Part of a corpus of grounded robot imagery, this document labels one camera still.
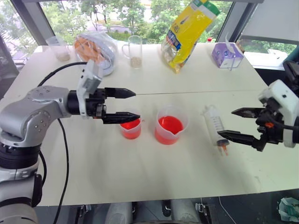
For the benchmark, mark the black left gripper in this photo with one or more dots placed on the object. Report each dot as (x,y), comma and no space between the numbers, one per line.
(97,105)

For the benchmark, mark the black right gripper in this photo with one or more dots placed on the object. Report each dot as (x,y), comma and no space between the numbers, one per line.
(268,127)

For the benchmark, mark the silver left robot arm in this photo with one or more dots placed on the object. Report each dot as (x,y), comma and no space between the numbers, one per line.
(28,112)

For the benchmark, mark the small beaker red liquid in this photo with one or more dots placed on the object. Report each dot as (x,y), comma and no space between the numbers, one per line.
(130,128)

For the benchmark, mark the clear plastic syringe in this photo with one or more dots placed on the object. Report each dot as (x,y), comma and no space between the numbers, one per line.
(216,126)

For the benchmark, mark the large beaker red liquid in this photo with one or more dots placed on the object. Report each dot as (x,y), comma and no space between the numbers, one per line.
(170,127)

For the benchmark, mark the clear plastic measuring cup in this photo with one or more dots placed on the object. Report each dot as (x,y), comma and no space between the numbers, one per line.
(59,50)

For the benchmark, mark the tall clear glass mug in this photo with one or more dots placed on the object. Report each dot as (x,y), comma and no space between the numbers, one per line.
(134,52)

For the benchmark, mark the clear bag with orange contents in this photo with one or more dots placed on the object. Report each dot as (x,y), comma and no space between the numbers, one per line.
(98,51)

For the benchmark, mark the purple tissue box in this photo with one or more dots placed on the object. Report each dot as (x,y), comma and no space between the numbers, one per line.
(226,54)

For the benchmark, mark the red capped bottle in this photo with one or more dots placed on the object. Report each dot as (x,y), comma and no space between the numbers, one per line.
(209,40)

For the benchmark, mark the yellow snack bag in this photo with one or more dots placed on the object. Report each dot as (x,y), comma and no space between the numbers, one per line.
(187,39)

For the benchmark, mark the crumpled green paper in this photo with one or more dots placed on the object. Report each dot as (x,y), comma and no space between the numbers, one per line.
(288,208)

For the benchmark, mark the grey rounded robot leg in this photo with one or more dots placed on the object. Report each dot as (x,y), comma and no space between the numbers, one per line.
(184,211)
(119,213)

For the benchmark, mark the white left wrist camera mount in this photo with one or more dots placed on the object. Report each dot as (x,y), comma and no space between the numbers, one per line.
(90,78)

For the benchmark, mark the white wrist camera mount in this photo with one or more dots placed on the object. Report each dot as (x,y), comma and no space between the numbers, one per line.
(90,78)
(283,93)

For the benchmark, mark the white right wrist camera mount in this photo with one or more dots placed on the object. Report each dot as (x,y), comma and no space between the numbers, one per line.
(283,93)

